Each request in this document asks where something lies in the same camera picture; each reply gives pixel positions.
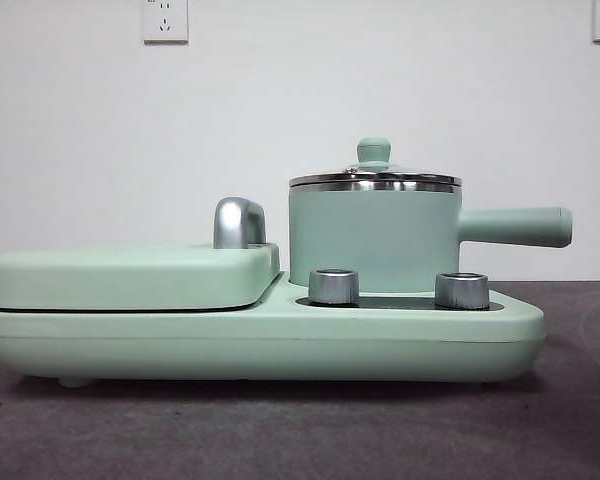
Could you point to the glass pot lid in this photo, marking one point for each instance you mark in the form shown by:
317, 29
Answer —
373, 150

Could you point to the silver control knob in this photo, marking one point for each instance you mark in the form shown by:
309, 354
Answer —
462, 291
332, 287

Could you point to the mint green breakfast machine base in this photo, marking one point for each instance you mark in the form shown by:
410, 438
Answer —
280, 345

